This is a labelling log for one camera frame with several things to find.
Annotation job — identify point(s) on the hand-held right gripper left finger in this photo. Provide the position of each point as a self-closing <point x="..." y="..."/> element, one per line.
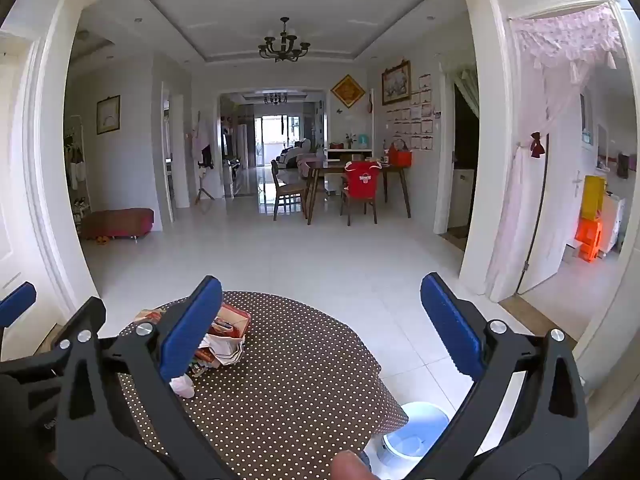
<point x="192" y="330"/>

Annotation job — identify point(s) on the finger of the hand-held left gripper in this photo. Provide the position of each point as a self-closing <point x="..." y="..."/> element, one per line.
<point x="82" y="317"/>
<point x="15" y="305"/>

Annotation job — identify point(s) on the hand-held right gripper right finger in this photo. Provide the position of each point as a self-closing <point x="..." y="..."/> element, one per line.
<point x="450" y="327"/>

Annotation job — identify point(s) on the white paper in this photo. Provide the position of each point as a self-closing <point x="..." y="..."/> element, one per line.
<point x="222" y="352"/>

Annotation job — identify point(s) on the red packet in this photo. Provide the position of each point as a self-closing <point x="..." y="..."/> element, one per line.
<point x="147" y="316"/>

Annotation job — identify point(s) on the white tissue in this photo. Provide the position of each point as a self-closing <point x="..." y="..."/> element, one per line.
<point x="182" y="387"/>

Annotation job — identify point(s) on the light blue trash bin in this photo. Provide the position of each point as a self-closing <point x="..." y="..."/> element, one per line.
<point x="415" y="435"/>

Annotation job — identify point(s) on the person's right hand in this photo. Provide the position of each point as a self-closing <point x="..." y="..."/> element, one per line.
<point x="352" y="467"/>

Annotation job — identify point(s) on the brown doormat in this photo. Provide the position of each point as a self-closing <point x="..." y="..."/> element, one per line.
<point x="457" y="237"/>

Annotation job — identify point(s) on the red upholstered bench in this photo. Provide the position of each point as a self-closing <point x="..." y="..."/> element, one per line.
<point x="117" y="222"/>

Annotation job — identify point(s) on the round polka dot table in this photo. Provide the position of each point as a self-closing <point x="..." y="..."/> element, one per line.
<point x="300" y="385"/>

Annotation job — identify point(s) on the white appliance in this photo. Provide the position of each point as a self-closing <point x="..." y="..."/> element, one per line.
<point x="464" y="200"/>

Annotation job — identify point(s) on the white coat rack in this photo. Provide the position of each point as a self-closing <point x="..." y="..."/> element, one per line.
<point x="76" y="170"/>

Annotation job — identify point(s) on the white door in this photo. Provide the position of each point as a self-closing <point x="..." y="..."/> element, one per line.
<point x="555" y="220"/>

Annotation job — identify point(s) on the wooden dining chair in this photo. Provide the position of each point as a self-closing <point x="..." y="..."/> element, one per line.
<point x="285" y="190"/>
<point x="357" y="207"/>

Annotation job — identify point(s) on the red shirt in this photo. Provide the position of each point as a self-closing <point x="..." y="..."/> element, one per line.
<point x="361" y="180"/>

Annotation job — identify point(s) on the red basket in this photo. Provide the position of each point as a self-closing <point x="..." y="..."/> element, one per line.
<point x="400" y="157"/>

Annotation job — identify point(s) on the tripod clothes stand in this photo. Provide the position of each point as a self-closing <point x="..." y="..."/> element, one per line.
<point x="202" y="150"/>

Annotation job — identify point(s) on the yellow box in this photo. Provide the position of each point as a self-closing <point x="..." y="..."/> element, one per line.
<point x="594" y="197"/>

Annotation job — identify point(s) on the white cabinet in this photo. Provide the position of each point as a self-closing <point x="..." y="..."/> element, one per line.
<point x="614" y="222"/>

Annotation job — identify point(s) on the wooden dining table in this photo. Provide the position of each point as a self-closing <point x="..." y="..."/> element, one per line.
<point x="330" y="166"/>

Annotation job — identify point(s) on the grey massage chair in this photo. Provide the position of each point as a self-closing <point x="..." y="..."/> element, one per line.
<point x="292" y="155"/>

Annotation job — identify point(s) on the white sideboard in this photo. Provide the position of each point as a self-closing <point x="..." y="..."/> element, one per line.
<point x="345" y="152"/>

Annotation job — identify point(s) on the small framed picture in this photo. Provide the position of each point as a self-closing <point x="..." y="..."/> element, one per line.
<point x="108" y="115"/>

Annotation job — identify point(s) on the light blue jar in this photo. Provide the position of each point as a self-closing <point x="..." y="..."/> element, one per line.
<point x="364" y="141"/>

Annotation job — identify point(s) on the green patterned curtain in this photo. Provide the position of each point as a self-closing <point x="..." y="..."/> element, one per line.
<point x="467" y="87"/>

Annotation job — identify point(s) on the gold framed painting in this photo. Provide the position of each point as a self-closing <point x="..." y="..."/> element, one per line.
<point x="396" y="83"/>

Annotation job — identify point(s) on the pink lace curtain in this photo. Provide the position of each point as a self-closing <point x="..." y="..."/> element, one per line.
<point x="555" y="60"/>

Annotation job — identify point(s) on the large black chandelier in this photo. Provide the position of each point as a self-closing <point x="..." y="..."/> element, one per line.
<point x="283" y="49"/>

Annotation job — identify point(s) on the group of wall certificates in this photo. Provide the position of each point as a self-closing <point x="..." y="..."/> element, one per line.
<point x="417" y="120"/>

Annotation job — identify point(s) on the red gold diamond wall decoration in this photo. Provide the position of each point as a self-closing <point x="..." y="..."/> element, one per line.
<point x="348" y="91"/>

